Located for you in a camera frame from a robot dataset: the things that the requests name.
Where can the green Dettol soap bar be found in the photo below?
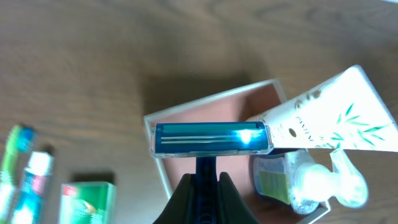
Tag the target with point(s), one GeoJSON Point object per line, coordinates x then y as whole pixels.
{"type": "Point", "coordinates": [87, 203]}

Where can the teal toothpaste tube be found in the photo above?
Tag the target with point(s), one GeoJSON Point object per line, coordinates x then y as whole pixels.
{"type": "Point", "coordinates": [33, 186]}

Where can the green white toothbrush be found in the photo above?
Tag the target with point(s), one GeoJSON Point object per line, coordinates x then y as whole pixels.
{"type": "Point", "coordinates": [19, 140]}

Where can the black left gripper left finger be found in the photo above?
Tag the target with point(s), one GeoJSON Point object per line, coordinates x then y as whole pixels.
{"type": "Point", "coordinates": [180, 209]}

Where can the clear spray bottle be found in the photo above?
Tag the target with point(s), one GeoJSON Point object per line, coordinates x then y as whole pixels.
{"type": "Point", "coordinates": [295, 179]}

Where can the blue disposable razor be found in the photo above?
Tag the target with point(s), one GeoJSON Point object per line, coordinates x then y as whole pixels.
{"type": "Point", "coordinates": [205, 142]}

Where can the white cardboard box pink inside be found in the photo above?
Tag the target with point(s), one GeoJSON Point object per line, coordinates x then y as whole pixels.
{"type": "Point", "coordinates": [237, 104]}

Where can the white cream tube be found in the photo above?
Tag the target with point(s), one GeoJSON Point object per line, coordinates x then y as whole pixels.
{"type": "Point", "coordinates": [345, 111]}

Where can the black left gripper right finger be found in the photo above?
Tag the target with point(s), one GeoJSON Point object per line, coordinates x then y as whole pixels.
{"type": "Point", "coordinates": [231, 207]}

